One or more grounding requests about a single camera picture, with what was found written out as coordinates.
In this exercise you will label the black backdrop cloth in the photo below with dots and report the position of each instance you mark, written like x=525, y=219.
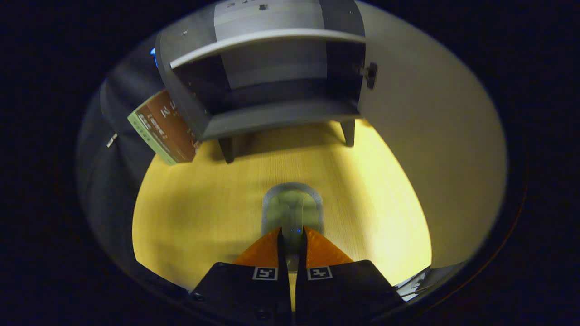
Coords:
x=113, y=194

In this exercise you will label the grey green computer mouse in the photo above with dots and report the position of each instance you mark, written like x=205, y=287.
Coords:
x=292, y=208

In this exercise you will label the white cabinet shelf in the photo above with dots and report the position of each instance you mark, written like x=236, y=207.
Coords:
x=272, y=36

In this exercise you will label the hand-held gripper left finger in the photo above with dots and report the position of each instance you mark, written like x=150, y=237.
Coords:
x=240, y=285

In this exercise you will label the black door hinge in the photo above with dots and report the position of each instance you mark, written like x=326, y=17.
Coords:
x=370, y=74

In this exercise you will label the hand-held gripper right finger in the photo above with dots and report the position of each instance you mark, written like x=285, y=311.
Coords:
x=344, y=285

